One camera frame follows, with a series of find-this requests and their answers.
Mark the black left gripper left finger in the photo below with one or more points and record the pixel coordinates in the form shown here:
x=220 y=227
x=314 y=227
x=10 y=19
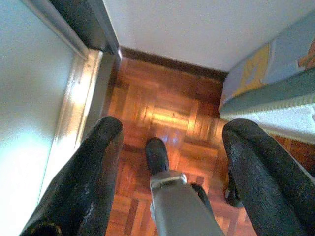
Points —
x=81 y=184

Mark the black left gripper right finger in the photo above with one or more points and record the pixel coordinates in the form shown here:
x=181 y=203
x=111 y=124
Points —
x=270 y=191

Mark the green edged white mattress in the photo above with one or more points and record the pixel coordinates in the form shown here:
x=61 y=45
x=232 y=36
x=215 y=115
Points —
x=283 y=115

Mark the black robot left foot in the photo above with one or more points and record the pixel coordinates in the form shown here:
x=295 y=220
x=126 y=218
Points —
x=156 y=155

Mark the silver robot left leg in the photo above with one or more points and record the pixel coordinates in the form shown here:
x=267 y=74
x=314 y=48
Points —
x=174 y=209

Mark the white door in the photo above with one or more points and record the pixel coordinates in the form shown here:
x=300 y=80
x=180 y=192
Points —
x=24 y=98

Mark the dark brown baseboard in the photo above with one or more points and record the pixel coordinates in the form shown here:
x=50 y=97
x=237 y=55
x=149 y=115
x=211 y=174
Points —
x=172 y=65

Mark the dark grey door panel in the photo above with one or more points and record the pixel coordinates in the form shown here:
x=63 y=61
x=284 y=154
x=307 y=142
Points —
x=81 y=22

